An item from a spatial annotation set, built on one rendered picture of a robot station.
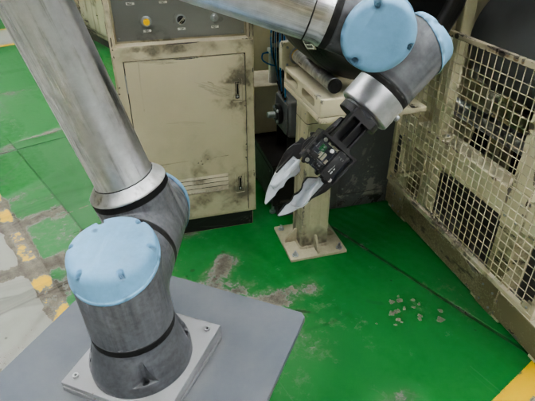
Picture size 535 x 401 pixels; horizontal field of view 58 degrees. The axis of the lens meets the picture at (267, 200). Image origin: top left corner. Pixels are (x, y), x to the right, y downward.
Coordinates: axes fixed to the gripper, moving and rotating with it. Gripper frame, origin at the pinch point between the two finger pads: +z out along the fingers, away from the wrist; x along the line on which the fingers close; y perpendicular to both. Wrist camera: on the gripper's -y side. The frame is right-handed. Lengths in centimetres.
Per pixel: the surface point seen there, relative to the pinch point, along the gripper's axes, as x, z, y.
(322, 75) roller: -5, -31, -70
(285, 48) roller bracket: -19, -32, -94
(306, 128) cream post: 7, -18, -111
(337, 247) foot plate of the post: 56, 11, -132
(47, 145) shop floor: -97, 97, -240
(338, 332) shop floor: 64, 30, -87
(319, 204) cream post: 35, 2, -126
